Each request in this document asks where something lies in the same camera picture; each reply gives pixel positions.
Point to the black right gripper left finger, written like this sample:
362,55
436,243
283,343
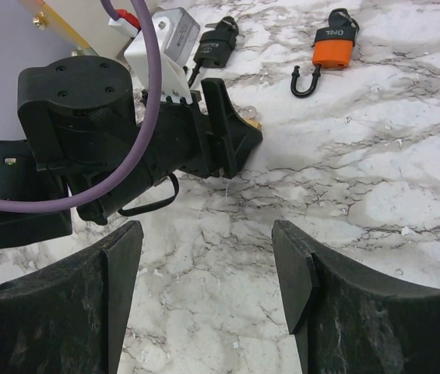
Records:
71,316

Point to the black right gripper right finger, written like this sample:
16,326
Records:
348,318

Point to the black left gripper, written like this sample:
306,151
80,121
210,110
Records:
215,144

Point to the brass padlock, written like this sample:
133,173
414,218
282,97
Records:
253,123

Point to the black Kaijing padlock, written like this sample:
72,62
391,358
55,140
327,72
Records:
215,47

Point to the orange and black padlock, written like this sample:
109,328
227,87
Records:
333,46

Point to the small silver key bunch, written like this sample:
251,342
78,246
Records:
248,112

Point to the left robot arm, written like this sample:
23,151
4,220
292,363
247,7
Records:
78,115

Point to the cream cylinder with coloured face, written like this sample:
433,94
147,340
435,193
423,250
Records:
84,24

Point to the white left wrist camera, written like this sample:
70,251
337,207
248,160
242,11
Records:
176,32

